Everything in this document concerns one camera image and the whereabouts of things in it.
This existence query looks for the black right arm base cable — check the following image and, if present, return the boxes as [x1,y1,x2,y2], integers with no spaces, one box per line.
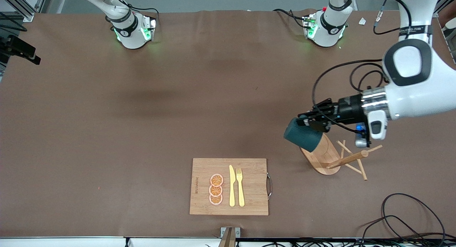
[107,0,160,27]

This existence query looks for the white table edge rail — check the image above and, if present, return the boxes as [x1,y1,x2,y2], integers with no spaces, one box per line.
[0,236,456,247]

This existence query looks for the large black cable loop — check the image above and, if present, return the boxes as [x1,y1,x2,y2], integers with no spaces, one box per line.
[380,193,447,240]

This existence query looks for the black left arm wrist cable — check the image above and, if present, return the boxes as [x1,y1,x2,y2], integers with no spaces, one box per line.
[312,0,414,135]

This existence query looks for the yellow plastic fork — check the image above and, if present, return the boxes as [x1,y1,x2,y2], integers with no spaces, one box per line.
[236,168,246,207]

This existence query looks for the metal bracket with wooden post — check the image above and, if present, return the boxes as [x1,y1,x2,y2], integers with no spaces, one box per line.
[220,226,241,247]

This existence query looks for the yellow plastic knife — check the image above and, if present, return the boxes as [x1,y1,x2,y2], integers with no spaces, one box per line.
[229,165,236,207]

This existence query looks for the small black cable loop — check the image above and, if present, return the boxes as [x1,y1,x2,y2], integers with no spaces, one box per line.
[357,214,439,241]

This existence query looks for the black arm base cable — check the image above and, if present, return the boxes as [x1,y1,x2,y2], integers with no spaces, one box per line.
[107,0,160,27]
[273,8,311,29]

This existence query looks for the black left arm base cable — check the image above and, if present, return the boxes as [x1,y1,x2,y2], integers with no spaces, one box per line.
[273,8,311,29]

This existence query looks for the aluminium frame profile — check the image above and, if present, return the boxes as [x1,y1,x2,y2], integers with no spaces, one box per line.
[433,0,456,17]
[0,0,36,23]

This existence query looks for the teal ribbed ceramic mug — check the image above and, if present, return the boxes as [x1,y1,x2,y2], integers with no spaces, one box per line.
[283,117,324,152]

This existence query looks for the wooden mug rack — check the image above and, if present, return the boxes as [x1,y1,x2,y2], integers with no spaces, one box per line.
[301,133,383,181]

